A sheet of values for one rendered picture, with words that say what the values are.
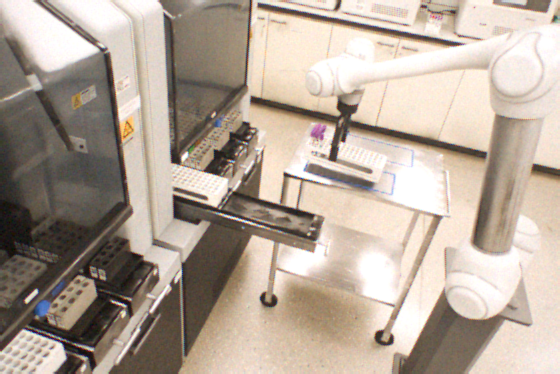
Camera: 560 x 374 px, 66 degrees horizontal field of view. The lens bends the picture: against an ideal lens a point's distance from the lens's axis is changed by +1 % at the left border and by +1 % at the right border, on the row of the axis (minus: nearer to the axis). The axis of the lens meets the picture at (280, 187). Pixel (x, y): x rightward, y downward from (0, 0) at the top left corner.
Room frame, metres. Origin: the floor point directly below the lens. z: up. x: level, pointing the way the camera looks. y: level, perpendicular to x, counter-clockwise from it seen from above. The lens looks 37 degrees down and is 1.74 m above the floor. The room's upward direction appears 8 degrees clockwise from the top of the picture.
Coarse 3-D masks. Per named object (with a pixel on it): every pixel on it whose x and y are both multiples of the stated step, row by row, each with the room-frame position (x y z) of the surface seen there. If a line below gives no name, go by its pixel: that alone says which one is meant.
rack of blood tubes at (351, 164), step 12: (324, 144) 1.41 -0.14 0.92; (348, 144) 1.44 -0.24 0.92; (312, 156) 1.38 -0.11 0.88; (324, 156) 1.38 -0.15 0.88; (348, 156) 1.36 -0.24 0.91; (360, 156) 1.36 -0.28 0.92; (372, 156) 1.38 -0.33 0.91; (384, 156) 1.39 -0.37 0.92; (336, 168) 1.35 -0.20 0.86; (348, 168) 1.33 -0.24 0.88; (360, 168) 1.37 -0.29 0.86; (372, 168) 1.31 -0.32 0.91; (372, 180) 1.30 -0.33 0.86
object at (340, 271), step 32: (416, 160) 1.56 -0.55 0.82; (352, 192) 1.28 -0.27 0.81; (384, 192) 1.29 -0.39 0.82; (416, 192) 1.32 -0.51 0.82; (448, 192) 1.41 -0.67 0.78; (288, 256) 1.43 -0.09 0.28; (320, 256) 1.46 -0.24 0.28; (352, 256) 1.49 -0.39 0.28; (384, 256) 1.52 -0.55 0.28; (416, 256) 1.23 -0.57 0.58; (352, 288) 1.29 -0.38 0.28; (384, 288) 1.31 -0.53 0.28
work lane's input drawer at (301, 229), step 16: (176, 208) 1.09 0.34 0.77; (192, 208) 1.08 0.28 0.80; (208, 208) 1.08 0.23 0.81; (224, 208) 1.10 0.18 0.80; (240, 208) 1.11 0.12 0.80; (256, 208) 1.12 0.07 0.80; (272, 208) 1.13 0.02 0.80; (288, 208) 1.13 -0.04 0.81; (224, 224) 1.06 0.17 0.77; (240, 224) 1.04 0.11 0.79; (256, 224) 1.04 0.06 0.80; (272, 224) 1.03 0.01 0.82; (288, 224) 1.06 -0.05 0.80; (304, 224) 1.07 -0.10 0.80; (320, 224) 1.07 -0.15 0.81; (272, 240) 1.02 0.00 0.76; (288, 240) 1.01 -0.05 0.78; (304, 240) 1.00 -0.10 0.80
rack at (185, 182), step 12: (180, 168) 1.20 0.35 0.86; (180, 180) 1.14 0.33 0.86; (192, 180) 1.15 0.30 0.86; (204, 180) 1.15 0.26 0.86; (216, 180) 1.16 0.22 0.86; (180, 192) 1.14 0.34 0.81; (192, 192) 1.15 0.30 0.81; (204, 192) 1.09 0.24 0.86; (216, 192) 1.10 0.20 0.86; (216, 204) 1.09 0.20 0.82
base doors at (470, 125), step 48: (288, 48) 3.45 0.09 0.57; (336, 48) 3.37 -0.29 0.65; (384, 48) 3.28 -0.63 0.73; (432, 48) 3.22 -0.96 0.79; (288, 96) 3.44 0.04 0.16; (336, 96) 3.35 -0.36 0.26; (384, 96) 3.27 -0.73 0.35; (432, 96) 3.20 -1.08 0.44; (480, 96) 3.13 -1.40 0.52; (480, 144) 3.10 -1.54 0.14
